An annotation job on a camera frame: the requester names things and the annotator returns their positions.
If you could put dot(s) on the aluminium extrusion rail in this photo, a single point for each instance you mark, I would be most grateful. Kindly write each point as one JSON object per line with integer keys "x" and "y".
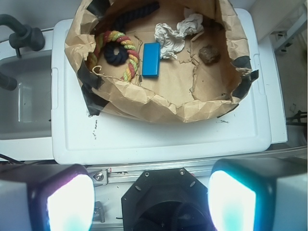
{"x": 104, "y": 174}

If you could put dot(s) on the blue rectangular block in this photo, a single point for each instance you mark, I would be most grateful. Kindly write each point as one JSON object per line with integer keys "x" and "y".
{"x": 151, "y": 60}

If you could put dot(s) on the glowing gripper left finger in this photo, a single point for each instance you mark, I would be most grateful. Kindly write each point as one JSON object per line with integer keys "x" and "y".
{"x": 46, "y": 197}

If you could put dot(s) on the black octagonal mount plate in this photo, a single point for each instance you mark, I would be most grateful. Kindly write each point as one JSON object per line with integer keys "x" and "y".
{"x": 166, "y": 201}

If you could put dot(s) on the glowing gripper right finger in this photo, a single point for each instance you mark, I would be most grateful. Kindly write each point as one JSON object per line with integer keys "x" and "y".
{"x": 259, "y": 194}

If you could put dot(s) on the black faucet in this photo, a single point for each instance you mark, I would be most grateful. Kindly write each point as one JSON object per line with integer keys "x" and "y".
{"x": 23, "y": 35}

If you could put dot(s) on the brown rock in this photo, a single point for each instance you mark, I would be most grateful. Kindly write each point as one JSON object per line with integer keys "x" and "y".
{"x": 209, "y": 54}

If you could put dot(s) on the crumpled white paper towel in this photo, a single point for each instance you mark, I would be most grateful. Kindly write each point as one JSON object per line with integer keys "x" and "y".
{"x": 172, "y": 41}

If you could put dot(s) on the brown paper bag tray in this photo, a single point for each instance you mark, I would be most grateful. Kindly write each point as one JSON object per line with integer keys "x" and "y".
{"x": 187, "y": 90}

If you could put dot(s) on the white plastic bin lid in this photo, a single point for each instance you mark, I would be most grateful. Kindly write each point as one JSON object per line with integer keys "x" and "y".
{"x": 78, "y": 137}

